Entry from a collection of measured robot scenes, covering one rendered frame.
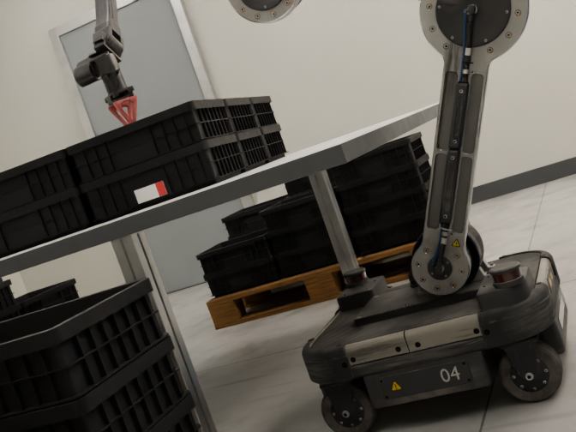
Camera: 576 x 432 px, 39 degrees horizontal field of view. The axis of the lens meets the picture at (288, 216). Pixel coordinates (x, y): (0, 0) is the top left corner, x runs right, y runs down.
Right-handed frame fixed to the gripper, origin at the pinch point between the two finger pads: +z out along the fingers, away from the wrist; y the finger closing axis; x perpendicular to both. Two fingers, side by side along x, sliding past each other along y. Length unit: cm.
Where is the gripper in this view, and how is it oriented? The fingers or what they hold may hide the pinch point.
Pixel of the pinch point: (130, 123)
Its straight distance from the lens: 234.1
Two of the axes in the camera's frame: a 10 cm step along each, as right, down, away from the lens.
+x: 8.4, -3.7, 3.9
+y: 4.0, -0.5, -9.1
